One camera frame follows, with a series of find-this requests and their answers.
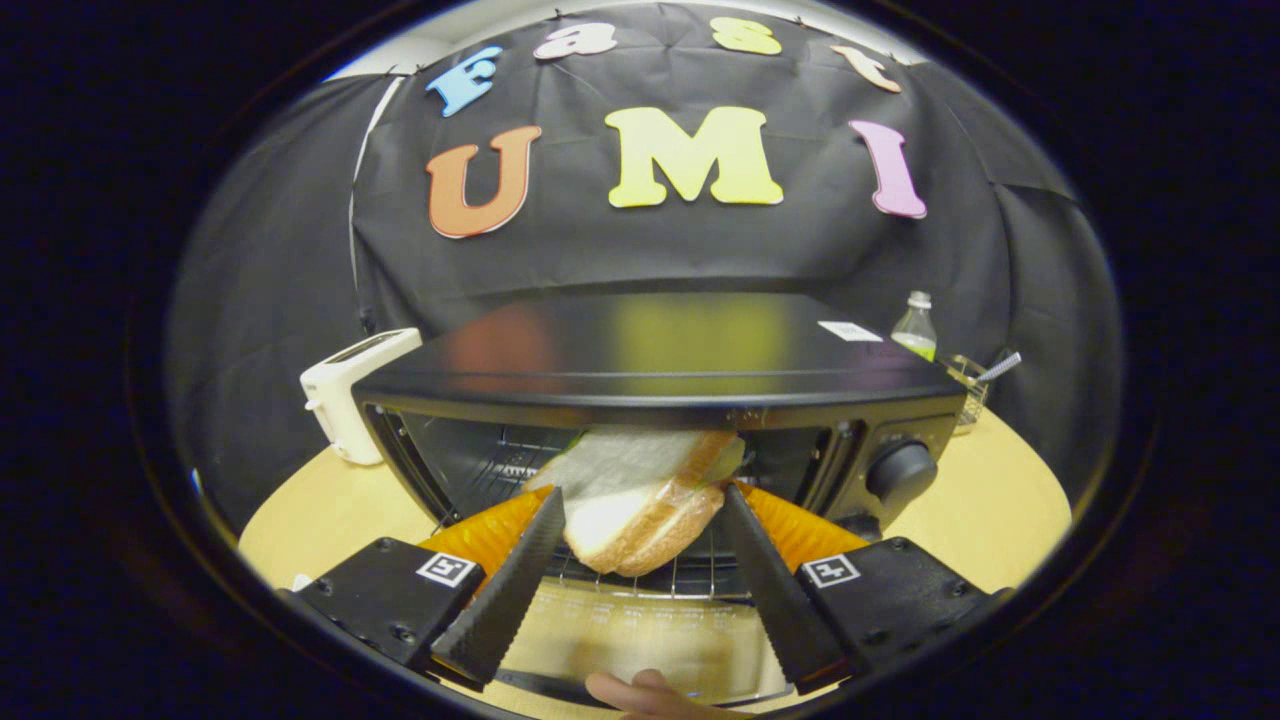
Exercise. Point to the white bread toaster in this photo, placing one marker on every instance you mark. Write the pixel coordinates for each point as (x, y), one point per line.
(340, 400)

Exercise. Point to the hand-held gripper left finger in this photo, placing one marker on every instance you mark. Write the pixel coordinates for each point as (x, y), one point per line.
(510, 590)

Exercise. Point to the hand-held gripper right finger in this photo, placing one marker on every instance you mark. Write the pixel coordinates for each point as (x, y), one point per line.
(770, 590)

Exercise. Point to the black toaster oven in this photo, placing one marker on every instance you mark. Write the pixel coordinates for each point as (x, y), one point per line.
(650, 350)

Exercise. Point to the sandwich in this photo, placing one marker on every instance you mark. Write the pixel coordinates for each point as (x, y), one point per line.
(640, 500)

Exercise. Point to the clear bottle with green liquid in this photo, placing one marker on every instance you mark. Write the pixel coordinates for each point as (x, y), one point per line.
(915, 330)

